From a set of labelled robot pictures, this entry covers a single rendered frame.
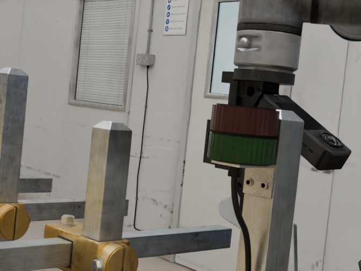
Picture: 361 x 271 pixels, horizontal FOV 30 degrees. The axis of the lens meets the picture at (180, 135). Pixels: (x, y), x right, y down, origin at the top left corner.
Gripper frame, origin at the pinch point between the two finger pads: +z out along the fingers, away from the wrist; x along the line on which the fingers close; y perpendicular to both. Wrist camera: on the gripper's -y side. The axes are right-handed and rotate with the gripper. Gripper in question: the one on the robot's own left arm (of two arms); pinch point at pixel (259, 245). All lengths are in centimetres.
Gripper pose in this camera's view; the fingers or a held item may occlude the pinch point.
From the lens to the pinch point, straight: 79.4
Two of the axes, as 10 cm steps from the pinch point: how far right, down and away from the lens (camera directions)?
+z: -1.0, 9.9, 0.5
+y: -6.7, -1.1, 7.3
